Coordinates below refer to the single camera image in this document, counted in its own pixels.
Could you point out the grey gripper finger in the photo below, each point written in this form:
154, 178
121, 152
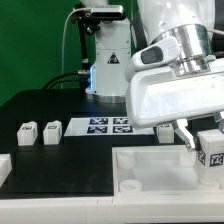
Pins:
219, 119
180, 128

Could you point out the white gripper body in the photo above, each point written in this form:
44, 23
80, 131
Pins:
157, 96

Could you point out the white square table top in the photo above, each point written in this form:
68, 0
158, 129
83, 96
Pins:
142, 171

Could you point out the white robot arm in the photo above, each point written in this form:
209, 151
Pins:
191, 22

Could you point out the white sheet with tag markers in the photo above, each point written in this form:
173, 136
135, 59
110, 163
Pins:
102, 126

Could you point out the white left fence piece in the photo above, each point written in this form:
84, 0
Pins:
5, 167

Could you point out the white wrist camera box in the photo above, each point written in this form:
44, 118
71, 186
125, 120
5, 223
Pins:
156, 55

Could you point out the black camera on mount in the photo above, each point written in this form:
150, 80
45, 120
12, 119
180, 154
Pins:
109, 12

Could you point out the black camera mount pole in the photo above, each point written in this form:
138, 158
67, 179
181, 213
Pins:
87, 25

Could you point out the white front fence rail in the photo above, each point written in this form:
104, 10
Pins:
109, 211

